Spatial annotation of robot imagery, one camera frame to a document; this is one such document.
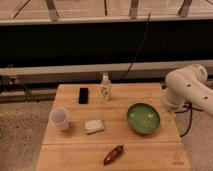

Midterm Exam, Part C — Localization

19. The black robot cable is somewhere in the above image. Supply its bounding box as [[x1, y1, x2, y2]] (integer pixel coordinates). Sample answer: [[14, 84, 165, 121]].
[[174, 101, 203, 138]]

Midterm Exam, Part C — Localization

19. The red chili pepper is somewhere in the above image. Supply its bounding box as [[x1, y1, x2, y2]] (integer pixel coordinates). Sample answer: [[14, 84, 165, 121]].
[[103, 145, 124, 165]]

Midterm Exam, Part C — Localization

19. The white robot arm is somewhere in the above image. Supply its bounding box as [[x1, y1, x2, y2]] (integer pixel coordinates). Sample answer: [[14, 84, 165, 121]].
[[161, 64, 213, 117]]

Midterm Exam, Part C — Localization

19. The white folded cloth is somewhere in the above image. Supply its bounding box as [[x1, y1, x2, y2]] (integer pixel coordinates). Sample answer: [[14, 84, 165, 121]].
[[85, 119, 104, 134]]

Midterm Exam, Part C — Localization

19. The green ceramic bowl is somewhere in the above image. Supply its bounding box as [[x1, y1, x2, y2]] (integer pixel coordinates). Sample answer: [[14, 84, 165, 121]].
[[127, 103, 160, 135]]

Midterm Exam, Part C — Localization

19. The white plastic cup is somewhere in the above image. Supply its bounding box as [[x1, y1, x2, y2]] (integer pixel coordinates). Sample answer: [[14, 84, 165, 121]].
[[49, 107, 69, 131]]

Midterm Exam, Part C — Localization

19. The black hanging cable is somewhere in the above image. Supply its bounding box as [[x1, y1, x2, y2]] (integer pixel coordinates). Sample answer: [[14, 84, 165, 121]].
[[119, 12, 152, 81]]

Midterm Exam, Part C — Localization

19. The black smartphone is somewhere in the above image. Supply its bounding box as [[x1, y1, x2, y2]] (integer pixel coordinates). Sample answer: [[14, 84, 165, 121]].
[[78, 88, 89, 104]]

